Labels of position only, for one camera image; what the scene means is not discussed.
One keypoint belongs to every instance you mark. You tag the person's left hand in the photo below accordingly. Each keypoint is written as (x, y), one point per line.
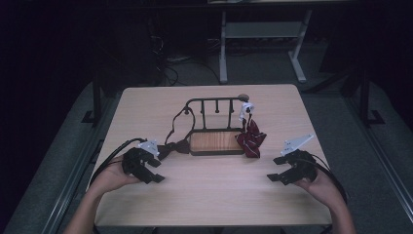
(112, 177)

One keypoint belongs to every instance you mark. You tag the black rack with wooden base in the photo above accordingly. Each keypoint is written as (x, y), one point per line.
(216, 141)

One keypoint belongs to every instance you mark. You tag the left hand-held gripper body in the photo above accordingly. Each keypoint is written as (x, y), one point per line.
(134, 162)

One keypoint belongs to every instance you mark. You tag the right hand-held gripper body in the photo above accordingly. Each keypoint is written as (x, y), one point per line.
(298, 162)

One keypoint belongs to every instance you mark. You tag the grey metal desk frame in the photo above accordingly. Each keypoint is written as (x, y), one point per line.
(263, 30)

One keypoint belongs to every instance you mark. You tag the red striped bow tie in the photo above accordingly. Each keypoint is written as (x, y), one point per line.
(251, 139)

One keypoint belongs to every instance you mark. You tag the black metal stand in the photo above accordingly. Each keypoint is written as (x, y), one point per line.
(96, 104)
(366, 104)

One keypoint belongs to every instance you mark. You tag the person's right hand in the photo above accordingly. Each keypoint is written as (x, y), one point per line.
(319, 188)

